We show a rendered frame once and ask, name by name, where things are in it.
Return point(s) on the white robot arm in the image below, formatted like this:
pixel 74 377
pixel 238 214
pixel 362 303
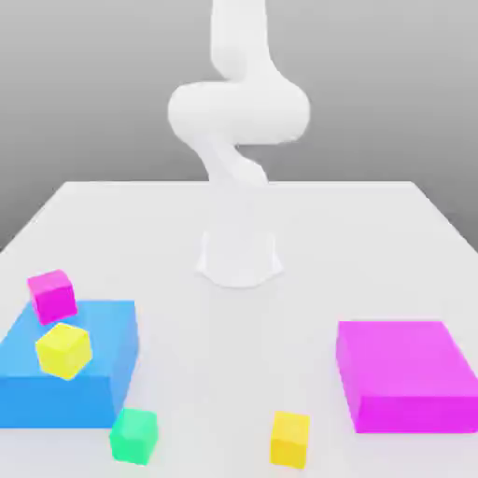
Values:
pixel 239 112

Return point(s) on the small magenta cube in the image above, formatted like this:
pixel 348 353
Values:
pixel 52 297

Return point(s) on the small yellow cube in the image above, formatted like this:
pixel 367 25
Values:
pixel 63 351
pixel 289 440

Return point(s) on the small green cube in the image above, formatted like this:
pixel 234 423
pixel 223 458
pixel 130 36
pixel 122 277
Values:
pixel 133 436

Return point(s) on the large blue box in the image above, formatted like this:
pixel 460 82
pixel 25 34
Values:
pixel 108 336

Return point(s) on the large magenta box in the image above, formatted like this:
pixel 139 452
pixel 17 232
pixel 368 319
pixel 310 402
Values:
pixel 403 358

